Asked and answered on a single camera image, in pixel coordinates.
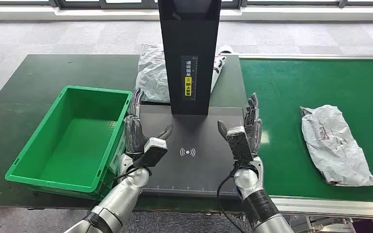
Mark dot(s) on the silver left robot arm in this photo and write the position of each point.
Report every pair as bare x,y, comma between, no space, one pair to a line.
122,196

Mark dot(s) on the green plastic crate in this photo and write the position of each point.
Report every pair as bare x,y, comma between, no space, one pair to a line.
74,151

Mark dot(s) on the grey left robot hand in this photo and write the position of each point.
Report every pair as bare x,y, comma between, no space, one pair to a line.
135,132

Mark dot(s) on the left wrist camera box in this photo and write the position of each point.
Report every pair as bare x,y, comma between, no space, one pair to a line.
152,152

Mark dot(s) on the black box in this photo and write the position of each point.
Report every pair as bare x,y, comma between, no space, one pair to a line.
365,226

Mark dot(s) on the grey parcel with brown-red smudge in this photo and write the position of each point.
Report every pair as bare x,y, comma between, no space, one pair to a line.
331,144

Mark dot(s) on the green conveyor belt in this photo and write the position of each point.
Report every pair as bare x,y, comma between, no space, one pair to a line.
302,83

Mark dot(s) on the small white rounded object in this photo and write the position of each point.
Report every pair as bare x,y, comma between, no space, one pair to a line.
225,49

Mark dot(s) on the black inbound scanning machine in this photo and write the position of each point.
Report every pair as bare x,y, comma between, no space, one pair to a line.
189,48

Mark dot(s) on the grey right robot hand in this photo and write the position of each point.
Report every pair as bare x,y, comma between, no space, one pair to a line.
254,132

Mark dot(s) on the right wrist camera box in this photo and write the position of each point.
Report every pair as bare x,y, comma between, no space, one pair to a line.
239,144

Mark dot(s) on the crumpled plain grey parcel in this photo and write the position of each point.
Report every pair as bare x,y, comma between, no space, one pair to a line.
152,74

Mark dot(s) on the white parcel with black print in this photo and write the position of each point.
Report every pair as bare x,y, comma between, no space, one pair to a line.
218,66

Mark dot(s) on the dark green table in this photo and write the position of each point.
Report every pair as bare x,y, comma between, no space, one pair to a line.
61,70

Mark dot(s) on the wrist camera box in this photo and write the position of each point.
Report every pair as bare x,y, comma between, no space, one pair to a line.
152,152
239,144

